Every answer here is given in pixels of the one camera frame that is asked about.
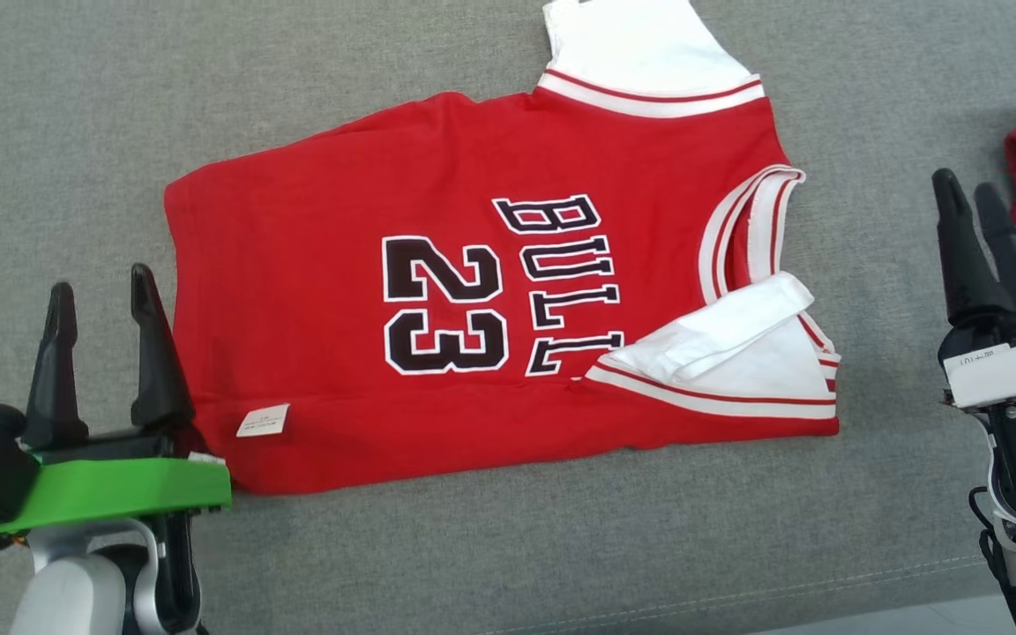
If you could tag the red basketball jersey number 23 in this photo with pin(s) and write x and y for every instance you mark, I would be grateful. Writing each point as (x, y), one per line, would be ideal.
(314, 220)

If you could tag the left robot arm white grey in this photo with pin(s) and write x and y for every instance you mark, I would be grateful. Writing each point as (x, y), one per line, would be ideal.
(76, 582)

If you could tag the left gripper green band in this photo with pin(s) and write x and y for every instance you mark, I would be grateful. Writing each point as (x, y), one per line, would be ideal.
(120, 489)

